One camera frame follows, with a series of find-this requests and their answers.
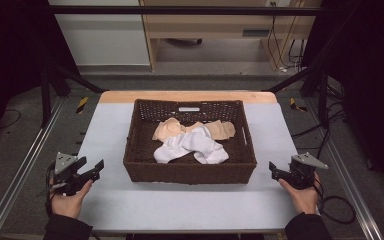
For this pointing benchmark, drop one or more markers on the white sock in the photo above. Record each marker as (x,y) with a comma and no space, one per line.
(210,150)
(170,151)

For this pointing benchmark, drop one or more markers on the black horizontal frame bar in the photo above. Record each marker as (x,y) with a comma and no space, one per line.
(180,10)

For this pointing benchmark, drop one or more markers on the white cabinet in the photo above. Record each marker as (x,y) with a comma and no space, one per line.
(106,40)

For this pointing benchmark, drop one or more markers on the pale blue table mat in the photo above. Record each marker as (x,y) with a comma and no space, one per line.
(180,206)

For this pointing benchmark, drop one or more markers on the silver metal rail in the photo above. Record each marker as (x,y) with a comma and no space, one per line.
(350,186)
(20,173)

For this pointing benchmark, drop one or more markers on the person's left hand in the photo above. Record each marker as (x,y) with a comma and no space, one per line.
(67,204)

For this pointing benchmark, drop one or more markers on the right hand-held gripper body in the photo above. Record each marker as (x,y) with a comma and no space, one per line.
(301,175)

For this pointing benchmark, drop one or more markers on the black frame strut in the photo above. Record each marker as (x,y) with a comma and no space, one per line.
(321,96)
(46,96)

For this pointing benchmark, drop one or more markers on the wooden table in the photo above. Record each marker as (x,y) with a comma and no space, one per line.
(186,96)

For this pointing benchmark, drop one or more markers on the beige sock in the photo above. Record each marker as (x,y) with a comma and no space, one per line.
(168,129)
(221,129)

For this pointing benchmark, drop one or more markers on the person's right hand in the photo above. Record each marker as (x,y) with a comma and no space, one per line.
(304,199)

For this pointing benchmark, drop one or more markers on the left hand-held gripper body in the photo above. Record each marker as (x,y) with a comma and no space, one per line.
(63,163)

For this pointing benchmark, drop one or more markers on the brown woven basket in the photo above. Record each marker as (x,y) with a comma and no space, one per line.
(186,173)

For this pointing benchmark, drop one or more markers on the yellow black floor tape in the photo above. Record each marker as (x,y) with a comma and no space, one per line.
(295,105)
(82,105)

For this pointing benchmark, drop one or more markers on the black curtain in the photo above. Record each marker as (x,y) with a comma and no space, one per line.
(10,50)
(373,83)

